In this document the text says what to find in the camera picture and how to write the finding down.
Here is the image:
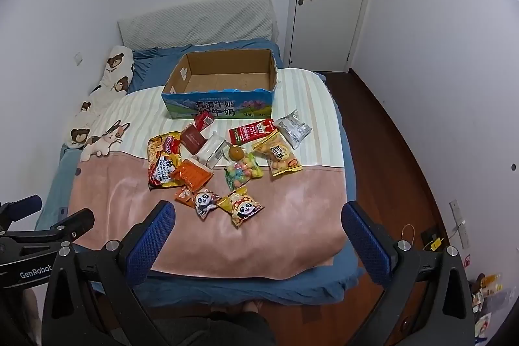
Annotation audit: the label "long red snack packet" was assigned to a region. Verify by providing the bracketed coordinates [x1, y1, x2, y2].
[228, 118, 276, 146]

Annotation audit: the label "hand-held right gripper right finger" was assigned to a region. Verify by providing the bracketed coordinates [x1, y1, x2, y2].
[341, 201, 475, 346]

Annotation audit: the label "printed cardboard box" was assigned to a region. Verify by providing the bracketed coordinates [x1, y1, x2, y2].
[161, 48, 280, 120]

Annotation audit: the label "striped and pink blanket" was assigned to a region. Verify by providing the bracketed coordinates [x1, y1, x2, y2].
[67, 68, 357, 280]

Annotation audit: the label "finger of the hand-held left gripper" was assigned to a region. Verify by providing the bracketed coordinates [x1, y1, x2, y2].
[49, 208, 96, 243]
[0, 195, 43, 227]

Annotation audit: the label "packed brown egg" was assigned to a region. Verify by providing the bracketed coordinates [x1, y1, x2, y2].
[224, 143, 248, 162]

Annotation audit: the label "purple panda snack packet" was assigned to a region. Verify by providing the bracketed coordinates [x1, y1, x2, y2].
[194, 189, 222, 221]

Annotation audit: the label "yellow panda snack packet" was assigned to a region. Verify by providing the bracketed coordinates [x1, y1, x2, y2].
[217, 186, 264, 229]

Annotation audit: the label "pile of packets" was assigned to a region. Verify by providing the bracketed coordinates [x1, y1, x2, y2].
[466, 273, 503, 339]

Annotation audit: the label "colourful candy bag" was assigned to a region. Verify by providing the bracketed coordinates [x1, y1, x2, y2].
[224, 153, 263, 190]

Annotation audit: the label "silver snack packet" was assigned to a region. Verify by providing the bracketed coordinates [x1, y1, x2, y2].
[275, 110, 313, 149]

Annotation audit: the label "dark brown snack packet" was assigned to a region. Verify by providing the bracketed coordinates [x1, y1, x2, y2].
[179, 125, 207, 153]

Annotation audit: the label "white power strip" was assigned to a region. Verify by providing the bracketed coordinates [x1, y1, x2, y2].
[449, 200, 471, 249]

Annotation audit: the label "black and yellow plug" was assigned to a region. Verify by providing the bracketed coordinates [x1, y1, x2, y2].
[422, 230, 447, 251]

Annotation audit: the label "yellow biscuit packet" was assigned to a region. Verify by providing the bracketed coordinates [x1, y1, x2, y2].
[251, 129, 303, 177]

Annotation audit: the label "grey white headboard cushion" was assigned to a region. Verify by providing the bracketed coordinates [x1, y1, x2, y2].
[117, 0, 280, 49]

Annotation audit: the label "cat plush toy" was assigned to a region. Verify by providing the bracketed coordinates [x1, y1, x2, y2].
[80, 120, 131, 162]

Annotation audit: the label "person's dark trousers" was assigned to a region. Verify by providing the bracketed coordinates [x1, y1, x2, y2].
[199, 309, 280, 346]

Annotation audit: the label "white snack packet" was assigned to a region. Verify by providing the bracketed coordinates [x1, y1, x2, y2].
[192, 131, 232, 168]

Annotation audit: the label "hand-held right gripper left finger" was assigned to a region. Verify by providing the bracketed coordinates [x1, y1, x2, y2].
[42, 200, 176, 346]

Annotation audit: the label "bear print pillow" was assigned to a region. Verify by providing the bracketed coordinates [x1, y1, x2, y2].
[67, 45, 134, 148]

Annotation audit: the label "small red carton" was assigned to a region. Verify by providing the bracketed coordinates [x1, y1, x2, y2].
[192, 112, 213, 130]

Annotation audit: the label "yellow red instant noodle packet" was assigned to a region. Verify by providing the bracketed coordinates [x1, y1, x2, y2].
[147, 131, 183, 190]

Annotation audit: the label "blue pillow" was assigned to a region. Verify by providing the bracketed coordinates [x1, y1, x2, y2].
[129, 39, 280, 93]

